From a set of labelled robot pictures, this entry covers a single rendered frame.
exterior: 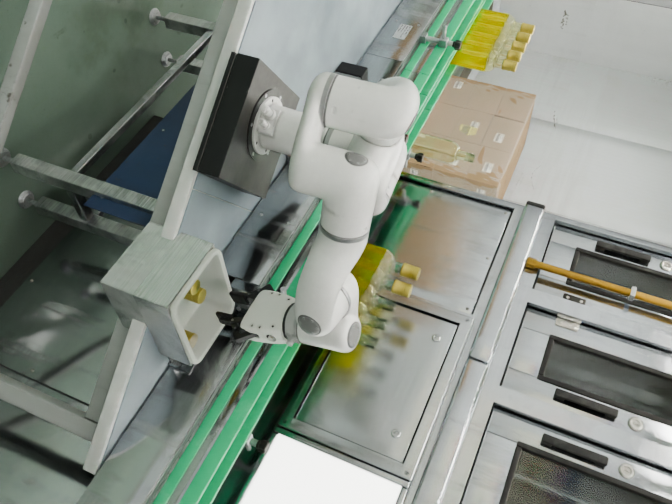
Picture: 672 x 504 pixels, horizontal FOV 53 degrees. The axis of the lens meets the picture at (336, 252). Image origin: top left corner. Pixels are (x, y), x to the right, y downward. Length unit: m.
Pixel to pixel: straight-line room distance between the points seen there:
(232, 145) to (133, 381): 0.52
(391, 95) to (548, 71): 6.78
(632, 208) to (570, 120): 1.24
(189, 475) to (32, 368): 0.64
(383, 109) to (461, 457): 0.89
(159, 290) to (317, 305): 0.34
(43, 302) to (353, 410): 0.93
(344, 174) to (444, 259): 0.97
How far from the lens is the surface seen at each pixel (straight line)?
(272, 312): 1.32
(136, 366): 1.45
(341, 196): 1.03
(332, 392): 1.67
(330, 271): 1.10
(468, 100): 6.04
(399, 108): 1.05
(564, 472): 1.70
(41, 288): 2.08
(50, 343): 1.96
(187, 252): 1.37
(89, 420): 1.55
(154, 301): 1.31
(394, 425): 1.64
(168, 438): 1.48
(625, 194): 6.60
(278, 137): 1.40
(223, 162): 1.35
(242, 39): 1.45
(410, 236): 2.00
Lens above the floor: 1.45
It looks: 17 degrees down
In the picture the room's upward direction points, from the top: 108 degrees clockwise
